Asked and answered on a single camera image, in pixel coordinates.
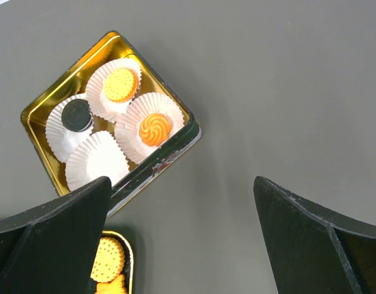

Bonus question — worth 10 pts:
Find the round dotted orange cookie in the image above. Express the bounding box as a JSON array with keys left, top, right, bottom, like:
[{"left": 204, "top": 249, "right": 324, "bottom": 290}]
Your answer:
[{"left": 103, "top": 68, "right": 138, "bottom": 103}]

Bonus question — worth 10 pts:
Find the black rectangular cookie tray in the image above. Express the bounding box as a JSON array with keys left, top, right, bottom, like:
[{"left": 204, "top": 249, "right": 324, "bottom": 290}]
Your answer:
[{"left": 85, "top": 231, "right": 134, "bottom": 293}]

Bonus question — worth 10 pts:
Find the black sandwich cookie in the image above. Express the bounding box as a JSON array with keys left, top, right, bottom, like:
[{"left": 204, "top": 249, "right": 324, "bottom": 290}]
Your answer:
[{"left": 61, "top": 99, "right": 92, "bottom": 132}]

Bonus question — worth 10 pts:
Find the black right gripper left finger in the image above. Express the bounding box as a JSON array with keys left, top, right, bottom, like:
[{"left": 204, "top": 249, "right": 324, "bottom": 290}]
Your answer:
[{"left": 0, "top": 176, "right": 111, "bottom": 293}]

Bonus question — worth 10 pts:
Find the orange swirl cookie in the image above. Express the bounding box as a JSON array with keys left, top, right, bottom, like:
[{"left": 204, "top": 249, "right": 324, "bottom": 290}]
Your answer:
[{"left": 138, "top": 113, "right": 173, "bottom": 146}]

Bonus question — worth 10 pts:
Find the dark square cookie tin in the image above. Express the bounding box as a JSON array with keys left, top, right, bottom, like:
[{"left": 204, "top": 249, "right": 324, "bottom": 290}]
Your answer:
[{"left": 21, "top": 31, "right": 202, "bottom": 214}]

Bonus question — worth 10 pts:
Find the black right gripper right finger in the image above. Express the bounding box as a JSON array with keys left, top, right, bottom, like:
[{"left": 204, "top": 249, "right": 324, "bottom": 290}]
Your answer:
[{"left": 254, "top": 176, "right": 376, "bottom": 293}]

